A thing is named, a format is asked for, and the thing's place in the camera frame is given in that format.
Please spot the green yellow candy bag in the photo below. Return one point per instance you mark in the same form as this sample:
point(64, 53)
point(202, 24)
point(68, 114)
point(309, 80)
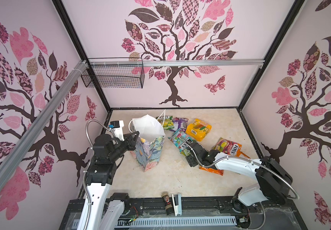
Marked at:
point(166, 122)

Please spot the right metal flexible conduit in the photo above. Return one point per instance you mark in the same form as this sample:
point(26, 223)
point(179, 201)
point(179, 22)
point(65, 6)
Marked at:
point(268, 169)

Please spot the floral paper bag white inside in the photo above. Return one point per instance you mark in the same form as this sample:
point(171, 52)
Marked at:
point(149, 145)

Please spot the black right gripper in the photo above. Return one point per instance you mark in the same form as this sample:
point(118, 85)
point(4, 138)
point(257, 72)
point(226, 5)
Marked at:
point(189, 161)

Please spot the orange corn chips bag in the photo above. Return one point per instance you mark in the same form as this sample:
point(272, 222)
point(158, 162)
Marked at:
point(211, 170)

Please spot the green Fox's spring tea bag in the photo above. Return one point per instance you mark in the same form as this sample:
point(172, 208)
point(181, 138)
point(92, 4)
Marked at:
point(181, 140)

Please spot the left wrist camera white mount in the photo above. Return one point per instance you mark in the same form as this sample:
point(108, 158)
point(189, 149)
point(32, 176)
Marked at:
point(116, 129)

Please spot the yellow snack pack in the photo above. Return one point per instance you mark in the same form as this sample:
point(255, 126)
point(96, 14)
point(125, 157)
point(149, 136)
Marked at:
point(198, 130)

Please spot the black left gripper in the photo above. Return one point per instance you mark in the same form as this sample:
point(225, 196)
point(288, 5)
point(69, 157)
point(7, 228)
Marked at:
point(130, 141)

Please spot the white slotted cable duct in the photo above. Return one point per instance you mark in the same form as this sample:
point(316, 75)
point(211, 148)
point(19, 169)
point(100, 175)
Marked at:
point(166, 222)

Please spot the aluminium rail left wall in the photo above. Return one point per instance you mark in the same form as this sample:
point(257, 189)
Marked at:
point(12, 161)

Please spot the small dark spice jar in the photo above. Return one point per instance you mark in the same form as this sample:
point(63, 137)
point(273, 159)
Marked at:
point(167, 203)

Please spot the aluminium rail wall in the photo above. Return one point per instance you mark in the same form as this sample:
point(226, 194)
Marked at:
point(176, 63)
point(12, 161)

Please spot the Fox's fruits oval candy bag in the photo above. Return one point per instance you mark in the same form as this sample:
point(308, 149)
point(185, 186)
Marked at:
point(230, 148)

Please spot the black wire basket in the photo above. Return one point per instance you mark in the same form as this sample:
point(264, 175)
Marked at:
point(114, 73)

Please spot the purple candy bag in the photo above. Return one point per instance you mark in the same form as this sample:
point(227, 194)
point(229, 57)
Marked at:
point(179, 123)

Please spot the aluminium rail back wall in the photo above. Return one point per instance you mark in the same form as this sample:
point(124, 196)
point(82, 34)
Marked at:
point(176, 63)

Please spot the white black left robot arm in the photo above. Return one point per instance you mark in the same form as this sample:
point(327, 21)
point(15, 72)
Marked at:
point(98, 180)

